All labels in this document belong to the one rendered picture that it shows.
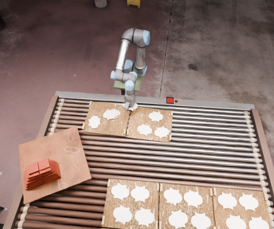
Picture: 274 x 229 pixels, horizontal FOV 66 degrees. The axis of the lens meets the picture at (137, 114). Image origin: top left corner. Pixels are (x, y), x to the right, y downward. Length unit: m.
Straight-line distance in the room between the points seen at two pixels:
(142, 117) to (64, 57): 2.51
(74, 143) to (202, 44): 3.30
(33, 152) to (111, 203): 0.76
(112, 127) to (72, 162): 0.48
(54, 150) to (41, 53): 2.79
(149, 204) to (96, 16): 4.16
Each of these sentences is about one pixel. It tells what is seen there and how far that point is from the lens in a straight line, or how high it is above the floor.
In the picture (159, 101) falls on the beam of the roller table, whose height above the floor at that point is 0.92.
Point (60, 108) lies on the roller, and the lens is 2.25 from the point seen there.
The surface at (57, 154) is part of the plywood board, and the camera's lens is 1.87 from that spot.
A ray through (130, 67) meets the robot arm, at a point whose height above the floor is 1.12.
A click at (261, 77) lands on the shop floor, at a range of 4.23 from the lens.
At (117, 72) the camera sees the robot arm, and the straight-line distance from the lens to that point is 1.81.
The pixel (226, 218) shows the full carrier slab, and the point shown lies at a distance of 1.87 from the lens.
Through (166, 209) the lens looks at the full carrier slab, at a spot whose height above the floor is 0.94.
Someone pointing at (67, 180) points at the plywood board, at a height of 1.04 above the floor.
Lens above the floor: 2.67
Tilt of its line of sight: 57 degrees down
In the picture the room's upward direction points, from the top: straight up
